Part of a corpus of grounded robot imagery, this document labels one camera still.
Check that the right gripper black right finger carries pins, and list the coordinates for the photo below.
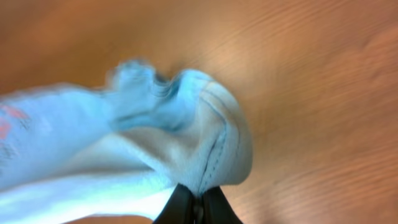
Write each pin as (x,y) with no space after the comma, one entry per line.
(217,209)

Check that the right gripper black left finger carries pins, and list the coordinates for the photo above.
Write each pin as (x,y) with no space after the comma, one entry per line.
(178,209)

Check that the light blue printed t-shirt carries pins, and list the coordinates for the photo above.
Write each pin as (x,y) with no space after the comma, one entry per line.
(70,152)

